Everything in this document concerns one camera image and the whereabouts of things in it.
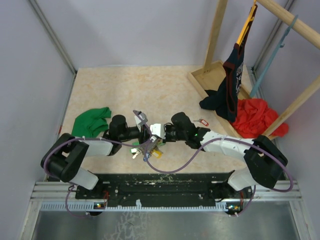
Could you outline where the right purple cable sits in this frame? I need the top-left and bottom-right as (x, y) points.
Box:
(144, 134), (294, 218)

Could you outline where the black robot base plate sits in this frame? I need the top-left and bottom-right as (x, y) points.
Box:
(76, 173), (251, 204)

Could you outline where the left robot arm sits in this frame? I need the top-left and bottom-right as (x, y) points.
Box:
(40, 111), (148, 199)

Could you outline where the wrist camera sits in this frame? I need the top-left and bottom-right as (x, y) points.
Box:
(133, 110), (148, 129)
(150, 123), (165, 139)

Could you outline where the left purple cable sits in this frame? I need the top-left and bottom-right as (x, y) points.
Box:
(42, 109), (156, 219)

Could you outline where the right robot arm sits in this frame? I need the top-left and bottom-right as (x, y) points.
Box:
(160, 112), (288, 198)

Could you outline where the red cloth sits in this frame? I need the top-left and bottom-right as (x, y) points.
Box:
(231, 98), (279, 139)

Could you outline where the yellow clothes hanger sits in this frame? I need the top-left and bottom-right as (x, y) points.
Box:
(236, 0), (258, 46)

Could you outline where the large metal keyring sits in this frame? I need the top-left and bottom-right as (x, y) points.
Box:
(146, 135), (163, 152)

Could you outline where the wooden clothes rack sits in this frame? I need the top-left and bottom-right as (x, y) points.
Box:
(187, 0), (320, 141)

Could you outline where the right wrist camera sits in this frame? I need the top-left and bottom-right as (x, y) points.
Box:
(150, 123), (165, 139)

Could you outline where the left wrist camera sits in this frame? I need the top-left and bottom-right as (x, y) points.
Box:
(133, 110), (148, 129)

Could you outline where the bunch of tagged keys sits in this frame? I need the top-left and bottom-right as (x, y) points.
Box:
(130, 138), (165, 162)

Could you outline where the purple cable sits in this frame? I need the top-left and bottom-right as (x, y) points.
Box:
(144, 134), (294, 218)
(42, 109), (156, 219)

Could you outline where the blue clothes hanger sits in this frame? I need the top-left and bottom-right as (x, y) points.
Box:
(249, 14), (299, 98)

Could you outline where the dark navy jersey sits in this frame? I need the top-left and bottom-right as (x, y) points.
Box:
(199, 43), (245, 123)

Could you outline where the green cloth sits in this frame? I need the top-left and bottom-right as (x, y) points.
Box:
(71, 107), (112, 138)

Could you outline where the aluminium frame rail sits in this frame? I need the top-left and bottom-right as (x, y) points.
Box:
(30, 182), (302, 212)

